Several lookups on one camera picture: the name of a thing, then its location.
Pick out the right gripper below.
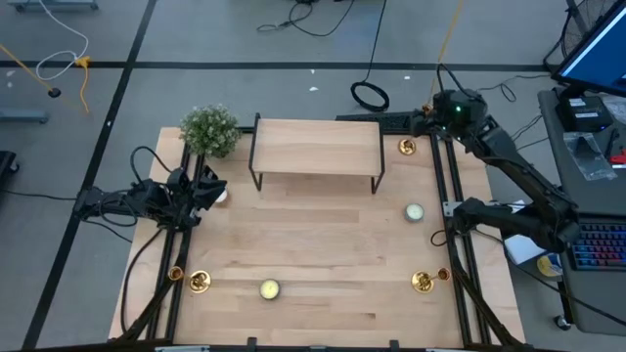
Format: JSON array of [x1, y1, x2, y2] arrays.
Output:
[[409, 89, 489, 139]]

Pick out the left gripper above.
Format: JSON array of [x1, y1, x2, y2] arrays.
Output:
[[184, 165, 229, 220]]

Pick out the tall gold candlestick holder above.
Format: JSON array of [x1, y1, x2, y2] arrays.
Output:
[[397, 103, 435, 157]]

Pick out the yellow candle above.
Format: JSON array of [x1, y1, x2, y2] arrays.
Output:
[[258, 279, 282, 301]]

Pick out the black textured panel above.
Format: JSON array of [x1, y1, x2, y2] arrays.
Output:
[[335, 111, 415, 133]]

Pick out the green potted plant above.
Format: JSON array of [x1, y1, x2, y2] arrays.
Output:
[[178, 103, 243, 160]]

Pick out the wooden shelf riser black legs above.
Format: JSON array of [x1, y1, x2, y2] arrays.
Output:
[[247, 112, 386, 196]]

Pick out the black box with white labels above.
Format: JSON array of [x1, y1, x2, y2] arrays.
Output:
[[555, 95, 615, 134]]

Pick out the clear plastic bag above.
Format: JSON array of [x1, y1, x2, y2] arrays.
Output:
[[561, 130, 620, 182]]

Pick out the yellow and blue round pouch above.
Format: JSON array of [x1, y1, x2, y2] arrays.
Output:
[[536, 251, 563, 279]]

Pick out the computer monitor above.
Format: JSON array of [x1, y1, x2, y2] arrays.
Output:
[[556, 0, 626, 99]]

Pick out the grey desk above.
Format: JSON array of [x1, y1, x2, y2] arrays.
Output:
[[536, 87, 626, 338]]

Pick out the grey metal bar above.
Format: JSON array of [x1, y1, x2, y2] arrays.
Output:
[[0, 108, 50, 125]]

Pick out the black cart foot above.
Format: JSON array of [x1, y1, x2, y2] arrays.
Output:
[[0, 150, 21, 178]]

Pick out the backlit rainbow keyboard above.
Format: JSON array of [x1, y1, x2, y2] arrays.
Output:
[[569, 222, 626, 273]]

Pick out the grey cart base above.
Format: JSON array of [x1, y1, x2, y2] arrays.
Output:
[[7, 0, 100, 14]]

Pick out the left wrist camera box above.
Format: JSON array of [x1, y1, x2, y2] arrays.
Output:
[[167, 167, 193, 197]]

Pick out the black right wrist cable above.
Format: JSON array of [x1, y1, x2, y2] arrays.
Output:
[[435, 62, 471, 99]]

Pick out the black hanging cable with coil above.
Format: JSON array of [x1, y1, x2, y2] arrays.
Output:
[[350, 0, 391, 112]]

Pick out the black aluminium side frame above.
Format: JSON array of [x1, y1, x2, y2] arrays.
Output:
[[110, 141, 204, 343], [428, 131, 527, 349]]

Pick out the yellow hanging cable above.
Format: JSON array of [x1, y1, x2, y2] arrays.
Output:
[[427, 0, 465, 108]]

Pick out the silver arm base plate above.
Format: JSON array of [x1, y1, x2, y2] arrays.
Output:
[[442, 199, 465, 219]]

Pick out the looped black floor cable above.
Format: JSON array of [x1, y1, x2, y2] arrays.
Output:
[[256, 0, 358, 38]]

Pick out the black arm base cable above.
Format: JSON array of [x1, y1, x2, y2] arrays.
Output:
[[119, 227, 165, 338]]

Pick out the thin black floor cable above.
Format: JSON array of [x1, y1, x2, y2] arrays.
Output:
[[0, 189, 79, 201]]

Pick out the yellow plug with cable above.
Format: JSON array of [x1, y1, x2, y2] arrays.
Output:
[[73, 55, 93, 114]]

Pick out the black wire guard fan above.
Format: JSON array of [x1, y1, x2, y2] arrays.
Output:
[[542, 0, 618, 74]]

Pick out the white floor cable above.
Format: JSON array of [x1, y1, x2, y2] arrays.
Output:
[[34, 0, 90, 82]]

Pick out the thin yellow cord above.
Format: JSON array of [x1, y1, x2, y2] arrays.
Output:
[[0, 43, 56, 94]]

